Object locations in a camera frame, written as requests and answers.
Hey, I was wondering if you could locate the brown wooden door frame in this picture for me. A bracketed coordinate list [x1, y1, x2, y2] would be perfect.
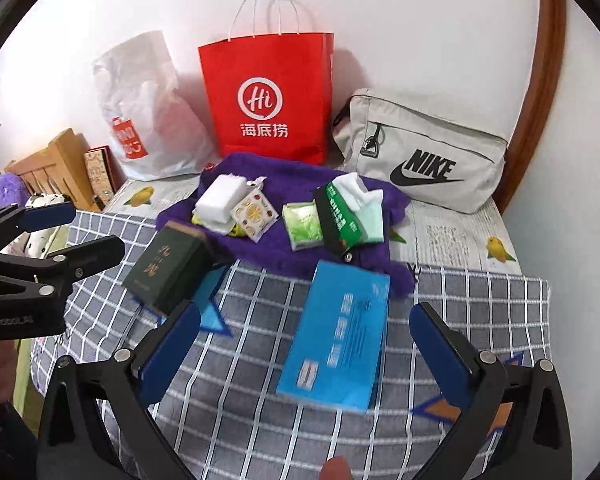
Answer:
[495, 0, 567, 213]

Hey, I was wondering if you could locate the purple plush toy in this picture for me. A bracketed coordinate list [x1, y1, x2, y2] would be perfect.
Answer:
[0, 172, 27, 207]

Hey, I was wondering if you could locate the citrus print packet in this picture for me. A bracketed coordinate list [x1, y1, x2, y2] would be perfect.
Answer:
[230, 187, 281, 244]

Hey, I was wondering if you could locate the purple knitted garment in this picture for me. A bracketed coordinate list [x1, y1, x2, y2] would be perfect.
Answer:
[157, 152, 417, 298]

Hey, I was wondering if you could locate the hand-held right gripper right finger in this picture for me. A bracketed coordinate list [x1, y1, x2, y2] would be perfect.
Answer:
[409, 301, 575, 480]

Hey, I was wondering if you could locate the white plastic shopping bag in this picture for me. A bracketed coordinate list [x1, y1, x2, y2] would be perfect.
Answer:
[92, 30, 221, 181]

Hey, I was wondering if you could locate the person's right hand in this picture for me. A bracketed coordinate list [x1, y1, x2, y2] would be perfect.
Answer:
[320, 456, 352, 480]

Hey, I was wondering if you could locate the lemon print bed sheet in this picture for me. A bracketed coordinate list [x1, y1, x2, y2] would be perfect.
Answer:
[102, 175, 523, 276]

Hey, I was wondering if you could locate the light green packet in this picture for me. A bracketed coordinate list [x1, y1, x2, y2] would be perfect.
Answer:
[282, 201, 326, 252]

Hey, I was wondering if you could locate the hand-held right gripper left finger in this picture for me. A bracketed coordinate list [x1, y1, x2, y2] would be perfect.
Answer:
[35, 300, 202, 480]

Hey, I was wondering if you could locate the wooden headboard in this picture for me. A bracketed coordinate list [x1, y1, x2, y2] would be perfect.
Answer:
[5, 128, 103, 211]

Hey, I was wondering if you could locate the yellow pouch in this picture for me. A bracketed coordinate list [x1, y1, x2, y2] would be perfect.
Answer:
[191, 212, 248, 241]

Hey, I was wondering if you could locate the grey checked cloth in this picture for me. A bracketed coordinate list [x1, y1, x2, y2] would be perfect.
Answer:
[30, 210, 551, 480]

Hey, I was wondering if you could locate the white sponge block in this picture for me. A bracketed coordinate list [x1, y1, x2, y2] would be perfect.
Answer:
[194, 173, 248, 233]

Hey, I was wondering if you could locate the grey sling bag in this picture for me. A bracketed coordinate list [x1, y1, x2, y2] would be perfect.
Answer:
[331, 88, 510, 214]

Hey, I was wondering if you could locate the blue tissue pack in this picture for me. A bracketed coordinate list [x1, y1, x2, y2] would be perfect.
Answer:
[276, 259, 392, 413]

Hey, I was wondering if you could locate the dark green packet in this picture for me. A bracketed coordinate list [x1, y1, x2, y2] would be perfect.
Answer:
[314, 183, 368, 257]

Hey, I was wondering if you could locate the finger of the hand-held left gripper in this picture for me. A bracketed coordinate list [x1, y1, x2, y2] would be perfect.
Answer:
[0, 203, 77, 252]
[0, 235, 126, 283]

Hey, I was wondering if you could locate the red paper bag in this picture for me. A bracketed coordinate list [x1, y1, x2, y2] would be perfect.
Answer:
[197, 0, 336, 166]

